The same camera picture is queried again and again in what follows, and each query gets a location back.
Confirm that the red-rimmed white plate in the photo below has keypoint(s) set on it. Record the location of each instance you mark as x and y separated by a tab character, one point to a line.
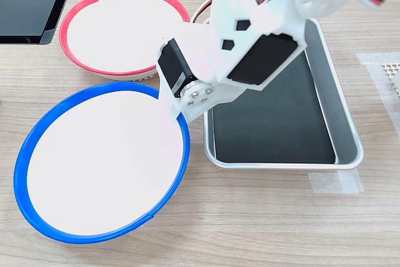
125	29

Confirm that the translucent tape sheet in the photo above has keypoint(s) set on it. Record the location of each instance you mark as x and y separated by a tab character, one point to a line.
372	60

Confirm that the pale perforated plate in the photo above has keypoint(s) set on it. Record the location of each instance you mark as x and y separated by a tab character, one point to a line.
392	68

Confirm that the black glossy panel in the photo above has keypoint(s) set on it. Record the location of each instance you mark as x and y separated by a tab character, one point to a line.
25	10

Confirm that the steel tray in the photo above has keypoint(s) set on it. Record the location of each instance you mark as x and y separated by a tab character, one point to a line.
340	107

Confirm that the translucent tape strip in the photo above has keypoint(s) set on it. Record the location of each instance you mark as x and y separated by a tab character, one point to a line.
334	182

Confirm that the black mat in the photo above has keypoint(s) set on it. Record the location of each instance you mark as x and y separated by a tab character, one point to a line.
275	126

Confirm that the blue-rimmed white plate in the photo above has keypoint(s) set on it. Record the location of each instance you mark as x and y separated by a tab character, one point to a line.
103	160

